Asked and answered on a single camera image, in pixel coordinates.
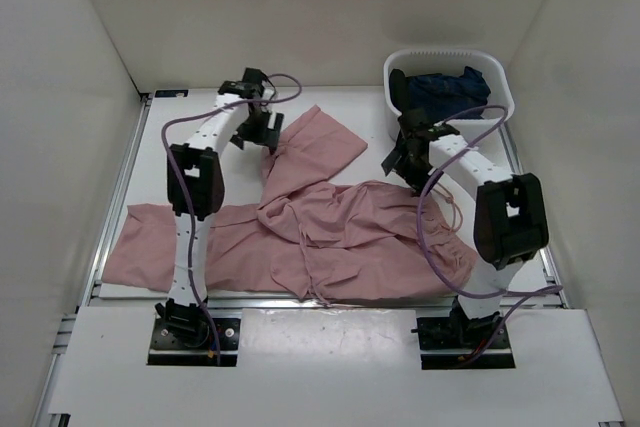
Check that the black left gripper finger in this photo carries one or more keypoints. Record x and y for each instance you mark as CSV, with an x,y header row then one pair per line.
x,y
273,133
238,139

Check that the aluminium table frame rail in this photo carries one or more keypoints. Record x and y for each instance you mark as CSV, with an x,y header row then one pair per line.
x,y
302,362

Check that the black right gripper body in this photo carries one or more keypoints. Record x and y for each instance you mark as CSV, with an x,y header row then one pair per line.
x,y
414,172

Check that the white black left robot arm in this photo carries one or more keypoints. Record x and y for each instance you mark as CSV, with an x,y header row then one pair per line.
x,y
195,188

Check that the pink trousers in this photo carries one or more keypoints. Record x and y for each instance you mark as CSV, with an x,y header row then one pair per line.
x,y
311,238

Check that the black garment over basin edge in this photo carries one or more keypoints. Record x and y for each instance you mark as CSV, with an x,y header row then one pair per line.
x,y
400,92

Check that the dark blue garment in basin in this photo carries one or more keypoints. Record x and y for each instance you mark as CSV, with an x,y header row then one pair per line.
x,y
442,96

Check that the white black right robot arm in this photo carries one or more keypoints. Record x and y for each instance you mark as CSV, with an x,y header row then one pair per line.
x,y
509,221

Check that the white plastic basin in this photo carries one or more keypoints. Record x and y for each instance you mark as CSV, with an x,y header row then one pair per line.
x,y
448,61

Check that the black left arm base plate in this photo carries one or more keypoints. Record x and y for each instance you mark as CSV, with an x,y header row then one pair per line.
x,y
165,349

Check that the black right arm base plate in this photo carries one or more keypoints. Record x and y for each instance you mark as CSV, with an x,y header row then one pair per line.
x,y
444,346

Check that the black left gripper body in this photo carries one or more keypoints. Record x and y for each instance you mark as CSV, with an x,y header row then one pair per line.
x,y
253,128

